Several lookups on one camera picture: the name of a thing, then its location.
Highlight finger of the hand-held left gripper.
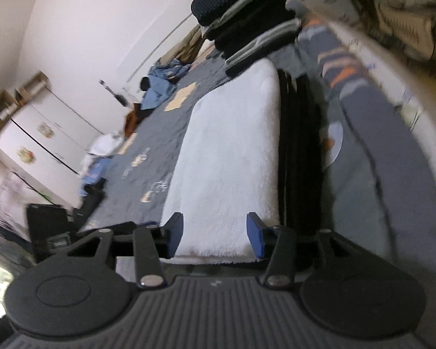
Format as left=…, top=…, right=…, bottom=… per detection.
left=74, top=221, right=136, bottom=241

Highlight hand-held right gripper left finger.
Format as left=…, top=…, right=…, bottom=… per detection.
left=63, top=212, right=185, bottom=291

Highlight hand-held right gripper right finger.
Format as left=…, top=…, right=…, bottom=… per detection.
left=247, top=212, right=364, bottom=291

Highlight white printed fleece blanket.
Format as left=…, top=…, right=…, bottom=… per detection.
left=160, top=60, right=281, bottom=264

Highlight beige folded clothes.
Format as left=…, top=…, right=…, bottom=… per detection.
left=182, top=25, right=211, bottom=62

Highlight stack of folded clothes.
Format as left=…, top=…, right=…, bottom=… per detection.
left=191, top=0, right=302, bottom=77

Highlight black coat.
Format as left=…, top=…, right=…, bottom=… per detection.
left=82, top=185, right=106, bottom=209

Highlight blue printed pillow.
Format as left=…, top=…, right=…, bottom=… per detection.
left=82, top=156, right=113, bottom=186

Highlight bunny sticker with red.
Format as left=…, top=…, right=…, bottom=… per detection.
left=18, top=146, right=35, bottom=164

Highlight white wardrobe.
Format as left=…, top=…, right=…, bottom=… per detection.
left=0, top=87, right=106, bottom=208

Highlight light grey hoodie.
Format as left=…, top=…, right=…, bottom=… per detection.
left=78, top=133, right=126, bottom=179

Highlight black printed t-shirt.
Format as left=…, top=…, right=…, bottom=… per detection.
left=277, top=68, right=324, bottom=241

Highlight rust brown sweater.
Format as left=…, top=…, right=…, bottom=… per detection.
left=124, top=104, right=142, bottom=137

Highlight grey printed bed quilt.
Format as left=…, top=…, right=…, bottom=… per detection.
left=78, top=18, right=436, bottom=299

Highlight black hairbrush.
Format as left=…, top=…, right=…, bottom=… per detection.
left=111, top=89, right=129, bottom=106

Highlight blue denim shirt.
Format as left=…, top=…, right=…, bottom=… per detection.
left=141, top=60, right=192, bottom=110

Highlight white headboard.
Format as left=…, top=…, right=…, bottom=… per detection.
left=125, top=7, right=219, bottom=84

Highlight beige patterned cloth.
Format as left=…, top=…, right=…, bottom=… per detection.
left=334, top=0, right=436, bottom=79

